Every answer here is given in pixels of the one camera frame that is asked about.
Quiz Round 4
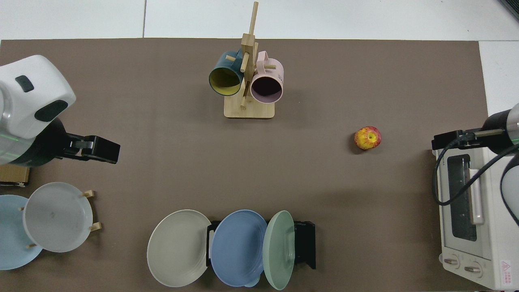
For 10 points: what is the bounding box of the pale toaster oven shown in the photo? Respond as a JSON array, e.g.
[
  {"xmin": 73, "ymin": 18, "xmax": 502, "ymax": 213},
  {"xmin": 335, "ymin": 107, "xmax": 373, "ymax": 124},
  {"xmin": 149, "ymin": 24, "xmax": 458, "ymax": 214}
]
[{"xmin": 432, "ymin": 146, "xmax": 519, "ymax": 291}]

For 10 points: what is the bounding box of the dark blue cup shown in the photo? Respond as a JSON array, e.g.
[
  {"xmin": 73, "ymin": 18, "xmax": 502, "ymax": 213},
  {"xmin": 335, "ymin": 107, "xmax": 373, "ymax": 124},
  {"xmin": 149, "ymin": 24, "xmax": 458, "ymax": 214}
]
[{"xmin": 209, "ymin": 50, "xmax": 244, "ymax": 97}]

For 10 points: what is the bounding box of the wooden plate rack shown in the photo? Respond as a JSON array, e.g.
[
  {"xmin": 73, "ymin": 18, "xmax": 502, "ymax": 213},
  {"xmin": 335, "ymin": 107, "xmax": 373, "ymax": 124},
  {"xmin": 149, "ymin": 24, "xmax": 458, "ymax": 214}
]
[{"xmin": 18, "ymin": 190, "xmax": 102, "ymax": 249}]

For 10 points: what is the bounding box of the light blue plate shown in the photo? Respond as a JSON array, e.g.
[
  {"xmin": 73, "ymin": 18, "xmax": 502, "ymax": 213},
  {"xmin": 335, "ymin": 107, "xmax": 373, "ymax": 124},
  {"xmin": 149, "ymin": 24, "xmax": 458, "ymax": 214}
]
[{"xmin": 0, "ymin": 195, "xmax": 43, "ymax": 271}]

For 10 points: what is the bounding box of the dark corner object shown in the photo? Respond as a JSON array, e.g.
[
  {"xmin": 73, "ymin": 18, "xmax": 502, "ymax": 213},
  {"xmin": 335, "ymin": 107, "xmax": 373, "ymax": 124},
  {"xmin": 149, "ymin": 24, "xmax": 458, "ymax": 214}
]
[{"xmin": 498, "ymin": 0, "xmax": 519, "ymax": 21}]

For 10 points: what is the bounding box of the black dish rack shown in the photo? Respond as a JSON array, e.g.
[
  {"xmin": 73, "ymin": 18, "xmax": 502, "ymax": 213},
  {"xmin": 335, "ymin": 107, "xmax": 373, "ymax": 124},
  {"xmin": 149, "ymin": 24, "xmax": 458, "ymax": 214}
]
[{"xmin": 206, "ymin": 220, "xmax": 316, "ymax": 270}]

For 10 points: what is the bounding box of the red yellow apple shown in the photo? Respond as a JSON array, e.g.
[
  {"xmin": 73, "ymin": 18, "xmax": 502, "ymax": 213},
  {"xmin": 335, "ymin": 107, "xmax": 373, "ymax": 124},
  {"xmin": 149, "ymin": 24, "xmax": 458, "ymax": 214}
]
[{"xmin": 354, "ymin": 126, "xmax": 382, "ymax": 150}]

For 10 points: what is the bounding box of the pink cup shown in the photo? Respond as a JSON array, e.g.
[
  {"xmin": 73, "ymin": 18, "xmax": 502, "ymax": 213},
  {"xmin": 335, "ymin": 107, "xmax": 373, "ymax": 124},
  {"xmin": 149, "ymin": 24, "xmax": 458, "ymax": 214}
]
[{"xmin": 250, "ymin": 51, "xmax": 284, "ymax": 103}]

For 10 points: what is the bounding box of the brown table cloth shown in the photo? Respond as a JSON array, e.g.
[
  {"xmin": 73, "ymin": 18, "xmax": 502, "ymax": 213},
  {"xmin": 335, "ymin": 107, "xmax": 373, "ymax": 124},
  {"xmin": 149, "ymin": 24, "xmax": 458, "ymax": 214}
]
[{"xmin": 0, "ymin": 39, "xmax": 492, "ymax": 292}]

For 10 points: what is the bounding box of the beige plate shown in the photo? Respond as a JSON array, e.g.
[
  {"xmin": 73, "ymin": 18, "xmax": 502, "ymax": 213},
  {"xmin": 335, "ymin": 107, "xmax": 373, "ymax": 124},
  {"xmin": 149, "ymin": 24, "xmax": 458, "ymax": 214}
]
[{"xmin": 147, "ymin": 209, "xmax": 212, "ymax": 288}]

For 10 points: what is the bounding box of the green plate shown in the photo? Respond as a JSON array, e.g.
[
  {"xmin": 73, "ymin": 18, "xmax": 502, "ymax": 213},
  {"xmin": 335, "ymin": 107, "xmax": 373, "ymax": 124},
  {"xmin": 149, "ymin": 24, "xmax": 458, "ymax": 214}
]
[{"xmin": 262, "ymin": 210, "xmax": 296, "ymax": 291}]

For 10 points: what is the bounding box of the wooden cup stand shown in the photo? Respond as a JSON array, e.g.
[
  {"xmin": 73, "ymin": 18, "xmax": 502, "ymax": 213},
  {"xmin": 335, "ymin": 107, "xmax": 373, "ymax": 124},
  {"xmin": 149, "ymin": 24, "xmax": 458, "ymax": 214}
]
[{"xmin": 224, "ymin": 1, "xmax": 276, "ymax": 119}]

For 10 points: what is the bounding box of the grey plate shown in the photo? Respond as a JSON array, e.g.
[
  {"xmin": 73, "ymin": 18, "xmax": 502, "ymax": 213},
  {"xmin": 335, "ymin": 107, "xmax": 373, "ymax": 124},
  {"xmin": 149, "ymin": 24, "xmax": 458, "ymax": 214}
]
[{"xmin": 23, "ymin": 182, "xmax": 94, "ymax": 253}]

